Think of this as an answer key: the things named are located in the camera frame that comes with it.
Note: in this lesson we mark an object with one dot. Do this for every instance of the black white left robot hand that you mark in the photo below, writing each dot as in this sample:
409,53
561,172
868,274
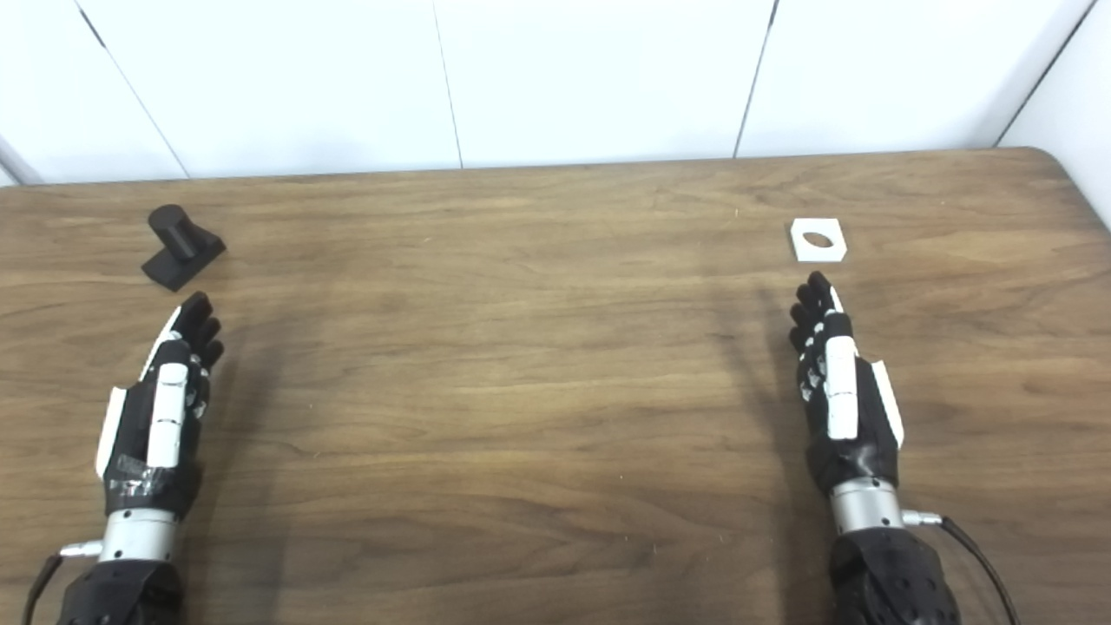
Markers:
165,417

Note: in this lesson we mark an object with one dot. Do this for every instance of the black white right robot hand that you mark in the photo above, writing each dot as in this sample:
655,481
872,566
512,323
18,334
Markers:
840,399

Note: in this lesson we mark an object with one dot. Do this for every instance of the white square piece with hole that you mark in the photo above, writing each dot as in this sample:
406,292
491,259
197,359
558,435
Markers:
831,250

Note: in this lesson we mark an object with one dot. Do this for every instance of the black peg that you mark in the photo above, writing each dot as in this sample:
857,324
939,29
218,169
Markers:
178,239

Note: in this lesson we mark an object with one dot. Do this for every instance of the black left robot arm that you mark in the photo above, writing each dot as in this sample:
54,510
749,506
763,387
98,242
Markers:
130,586

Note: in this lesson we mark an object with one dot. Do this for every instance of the grey wall corner trim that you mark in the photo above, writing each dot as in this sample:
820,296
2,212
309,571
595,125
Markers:
16,161

